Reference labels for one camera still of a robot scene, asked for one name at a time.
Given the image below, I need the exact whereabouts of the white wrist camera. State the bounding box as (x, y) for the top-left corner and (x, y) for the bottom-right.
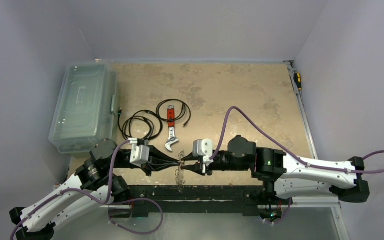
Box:
(128, 138), (150, 168)
(192, 138), (214, 167)

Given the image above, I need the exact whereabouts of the yellow black screwdriver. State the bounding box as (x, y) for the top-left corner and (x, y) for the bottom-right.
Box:
(293, 72), (302, 92)

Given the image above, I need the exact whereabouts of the clear plastic storage box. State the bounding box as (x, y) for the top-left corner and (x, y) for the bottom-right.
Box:
(48, 62), (119, 155)

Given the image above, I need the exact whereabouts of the red handled adjustable wrench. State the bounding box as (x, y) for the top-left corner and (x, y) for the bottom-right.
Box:
(165, 104), (179, 152)

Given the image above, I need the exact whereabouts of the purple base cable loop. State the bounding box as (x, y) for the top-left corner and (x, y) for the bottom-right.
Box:
(107, 198), (165, 236)

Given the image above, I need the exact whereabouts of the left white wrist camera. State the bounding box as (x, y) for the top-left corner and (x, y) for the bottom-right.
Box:
(128, 138), (150, 168)

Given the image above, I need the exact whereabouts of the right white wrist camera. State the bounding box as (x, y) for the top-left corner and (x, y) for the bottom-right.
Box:
(192, 138), (214, 167)

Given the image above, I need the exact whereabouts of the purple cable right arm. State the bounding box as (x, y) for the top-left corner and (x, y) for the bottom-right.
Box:
(210, 106), (384, 174)

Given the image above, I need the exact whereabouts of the black coiled cable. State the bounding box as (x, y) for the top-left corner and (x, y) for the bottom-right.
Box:
(117, 107), (164, 147)
(155, 98), (192, 128)

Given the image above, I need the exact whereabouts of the black coiled cable left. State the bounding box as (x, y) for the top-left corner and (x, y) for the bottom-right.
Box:
(117, 107), (164, 147)

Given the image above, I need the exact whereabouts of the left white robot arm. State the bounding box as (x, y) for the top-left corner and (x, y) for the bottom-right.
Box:
(9, 138), (181, 240)

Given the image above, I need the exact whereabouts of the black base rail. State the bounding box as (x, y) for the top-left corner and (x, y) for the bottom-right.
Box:
(109, 184), (289, 218)

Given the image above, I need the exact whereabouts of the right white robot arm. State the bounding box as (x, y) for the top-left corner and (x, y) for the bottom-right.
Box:
(181, 135), (370, 204)

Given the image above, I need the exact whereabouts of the black coiled cable right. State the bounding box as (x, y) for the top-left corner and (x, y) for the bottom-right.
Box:
(155, 98), (192, 128)

